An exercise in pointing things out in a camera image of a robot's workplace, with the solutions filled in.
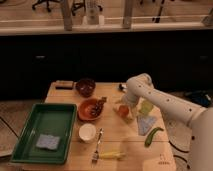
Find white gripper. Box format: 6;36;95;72
122;93;138;120

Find red apple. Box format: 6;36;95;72
118;105;129;117

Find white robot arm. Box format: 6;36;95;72
122;73;213;171

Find green plastic cup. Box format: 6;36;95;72
139;100;154;115

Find blue folded cloth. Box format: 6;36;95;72
137;116;157;136

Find dark grapes bunch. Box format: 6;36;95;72
91;97;107;116

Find green chili pepper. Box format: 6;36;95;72
144;127;164;148

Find orange bowl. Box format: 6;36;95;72
78;98;103;121

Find yellow banana toy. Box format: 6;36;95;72
99;151;126;159

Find dark brown bowl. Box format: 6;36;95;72
75;78;96;98

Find silver fork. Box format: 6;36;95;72
92;128;104;164

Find black brown eraser block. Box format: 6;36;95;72
55;80;74;89

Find green plastic tray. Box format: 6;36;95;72
11;103;77;165

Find blue sponge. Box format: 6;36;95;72
36;134;60;150

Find office chair base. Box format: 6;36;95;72
32;0;60;13

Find black white handled tool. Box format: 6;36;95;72
119;84;127;92

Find black cable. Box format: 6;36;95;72
168;139;191;171

